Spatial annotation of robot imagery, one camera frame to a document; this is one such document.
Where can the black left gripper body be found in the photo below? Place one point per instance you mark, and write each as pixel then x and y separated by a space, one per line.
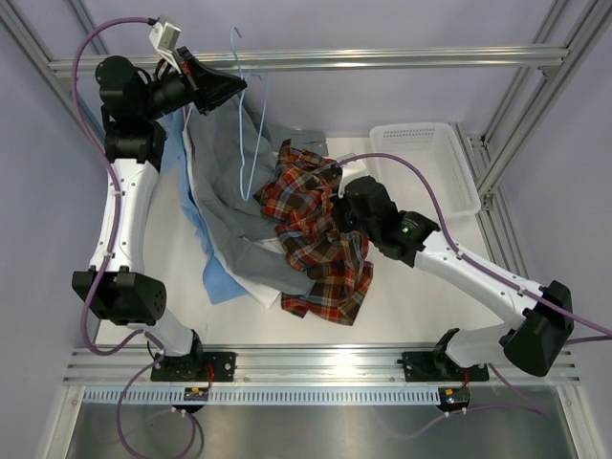
pixel 174 90

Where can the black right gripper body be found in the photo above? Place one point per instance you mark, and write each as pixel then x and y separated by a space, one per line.
pixel 345 218

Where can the light blue hanger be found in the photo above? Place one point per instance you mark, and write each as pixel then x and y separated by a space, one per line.
pixel 250 138

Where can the plaid shirt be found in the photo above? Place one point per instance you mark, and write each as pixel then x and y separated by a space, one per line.
pixel 299 199

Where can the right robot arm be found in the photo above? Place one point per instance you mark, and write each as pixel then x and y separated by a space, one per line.
pixel 535 322

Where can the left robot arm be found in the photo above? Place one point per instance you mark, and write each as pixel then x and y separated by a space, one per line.
pixel 115 287

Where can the grey shirt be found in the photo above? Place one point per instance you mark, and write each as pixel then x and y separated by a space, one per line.
pixel 238 227

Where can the light blue shirt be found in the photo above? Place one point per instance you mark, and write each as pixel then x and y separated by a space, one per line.
pixel 173 154

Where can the white plastic basket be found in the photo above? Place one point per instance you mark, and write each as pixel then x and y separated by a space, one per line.
pixel 434 149

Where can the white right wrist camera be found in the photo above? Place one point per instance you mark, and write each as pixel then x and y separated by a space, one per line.
pixel 351 169

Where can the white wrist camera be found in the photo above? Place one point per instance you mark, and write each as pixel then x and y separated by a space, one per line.
pixel 351 169
pixel 164 36

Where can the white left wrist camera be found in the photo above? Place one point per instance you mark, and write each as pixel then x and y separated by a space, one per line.
pixel 164 36

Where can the aluminium frame left posts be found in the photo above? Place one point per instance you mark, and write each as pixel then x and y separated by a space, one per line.
pixel 15 22

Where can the aluminium hanging rail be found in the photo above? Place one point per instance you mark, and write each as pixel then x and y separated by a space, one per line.
pixel 532 55

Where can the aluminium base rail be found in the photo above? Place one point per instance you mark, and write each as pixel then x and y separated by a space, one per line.
pixel 342 365

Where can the white slotted cable duct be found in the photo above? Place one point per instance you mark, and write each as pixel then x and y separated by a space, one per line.
pixel 265 395

